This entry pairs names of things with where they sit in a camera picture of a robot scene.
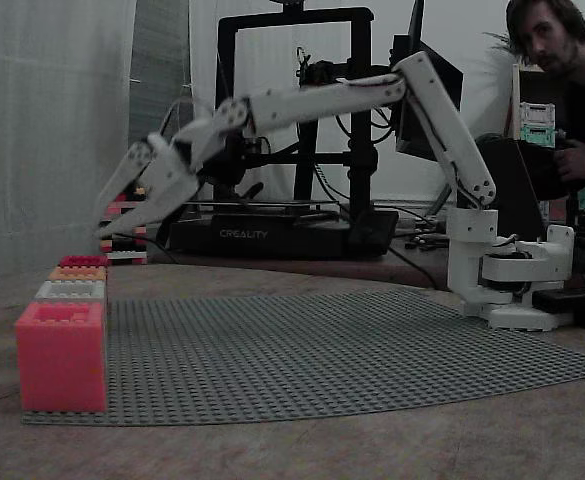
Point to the grey studded baseplate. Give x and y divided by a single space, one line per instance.
247 360

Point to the red brick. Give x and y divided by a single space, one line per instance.
82 261

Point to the orange brick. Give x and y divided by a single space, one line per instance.
77 273

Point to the black computer monitor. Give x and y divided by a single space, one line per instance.
449 75

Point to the light wooden shelf frame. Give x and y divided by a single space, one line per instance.
515 90

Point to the black Creality 3D printer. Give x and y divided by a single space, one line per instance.
197 240

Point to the green storage crate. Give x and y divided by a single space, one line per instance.
538 136

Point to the multicolour Lego camera tower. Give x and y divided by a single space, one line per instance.
127 247

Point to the black power adapter box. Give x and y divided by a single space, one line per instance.
562 300

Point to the white sheer curtain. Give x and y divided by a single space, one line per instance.
47 140

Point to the white brick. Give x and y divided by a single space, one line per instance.
52 291

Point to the white storage crate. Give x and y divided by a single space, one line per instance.
538 112

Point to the black office chair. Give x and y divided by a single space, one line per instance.
517 180

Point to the grey textured curtain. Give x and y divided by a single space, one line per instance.
162 75

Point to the bare person hand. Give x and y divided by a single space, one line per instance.
577 160

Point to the large pink brick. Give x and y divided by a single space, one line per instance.
62 365

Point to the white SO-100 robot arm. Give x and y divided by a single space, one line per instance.
322 107

